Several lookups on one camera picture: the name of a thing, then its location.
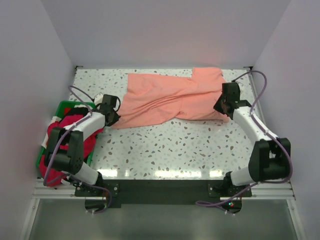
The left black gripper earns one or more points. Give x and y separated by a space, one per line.
115 119

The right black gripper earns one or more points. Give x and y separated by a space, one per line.
217 106

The salmon pink t shirt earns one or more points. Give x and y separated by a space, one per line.
153 99

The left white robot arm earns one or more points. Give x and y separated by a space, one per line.
65 152

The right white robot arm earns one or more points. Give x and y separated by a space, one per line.
270 159

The black garment in basket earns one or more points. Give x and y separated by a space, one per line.
79 111

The green plastic basket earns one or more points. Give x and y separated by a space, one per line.
89 145

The red t shirt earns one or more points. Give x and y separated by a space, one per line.
64 154

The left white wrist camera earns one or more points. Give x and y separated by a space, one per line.
98 98

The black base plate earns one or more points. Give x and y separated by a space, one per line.
153 192

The aluminium frame rail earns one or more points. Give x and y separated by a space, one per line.
262 191

